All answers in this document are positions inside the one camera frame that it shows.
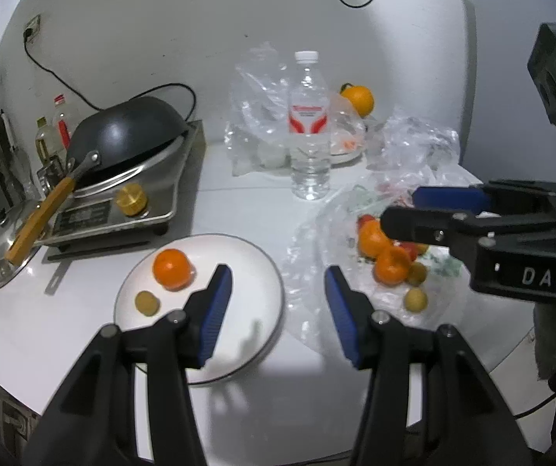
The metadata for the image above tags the steel pot lid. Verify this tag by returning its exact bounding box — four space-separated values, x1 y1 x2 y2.
0 198 52 292

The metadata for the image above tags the small green fruit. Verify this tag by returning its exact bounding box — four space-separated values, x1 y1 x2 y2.
403 288 428 312
406 262 428 286
135 291 160 317

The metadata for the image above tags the black wok with wooden handle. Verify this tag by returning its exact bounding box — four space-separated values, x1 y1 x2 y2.
5 96 196 264

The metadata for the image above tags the black stove cable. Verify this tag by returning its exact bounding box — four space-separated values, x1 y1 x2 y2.
23 29 198 122

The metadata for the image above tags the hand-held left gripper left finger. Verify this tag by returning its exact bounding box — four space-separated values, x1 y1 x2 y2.
23 263 234 466

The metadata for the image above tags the white round plate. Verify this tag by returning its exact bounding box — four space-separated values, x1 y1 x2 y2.
113 234 286 384

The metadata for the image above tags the white bowl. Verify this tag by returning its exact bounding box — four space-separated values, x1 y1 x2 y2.
329 126 368 165

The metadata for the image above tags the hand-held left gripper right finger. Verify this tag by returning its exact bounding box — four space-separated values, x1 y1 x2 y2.
324 265 533 466

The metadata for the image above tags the thin black cable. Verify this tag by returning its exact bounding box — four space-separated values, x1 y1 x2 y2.
513 388 556 418

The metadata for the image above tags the orange mandarin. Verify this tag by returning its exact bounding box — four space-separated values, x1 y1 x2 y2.
153 249 196 292
374 247 412 286
358 221 395 259

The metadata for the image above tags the red label bottle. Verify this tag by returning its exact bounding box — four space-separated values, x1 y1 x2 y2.
53 94 72 151

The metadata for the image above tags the orange with stem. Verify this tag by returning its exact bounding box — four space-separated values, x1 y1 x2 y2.
340 83 375 118

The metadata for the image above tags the yellow oil bottle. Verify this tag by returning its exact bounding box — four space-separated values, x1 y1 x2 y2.
35 116 62 166

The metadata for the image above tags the printed clear plastic bag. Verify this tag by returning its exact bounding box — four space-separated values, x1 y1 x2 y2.
282 182 483 350

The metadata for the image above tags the crumpled clear plastic bag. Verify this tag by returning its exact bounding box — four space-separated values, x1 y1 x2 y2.
365 107 478 190

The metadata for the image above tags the steel stove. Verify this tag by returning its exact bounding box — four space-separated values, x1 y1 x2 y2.
40 120 207 260

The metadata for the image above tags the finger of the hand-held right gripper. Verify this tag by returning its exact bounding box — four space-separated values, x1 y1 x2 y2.
413 181 556 215
380 204 556 264

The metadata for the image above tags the clear water bottle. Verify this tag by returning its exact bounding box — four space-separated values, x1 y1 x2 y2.
288 50 332 201

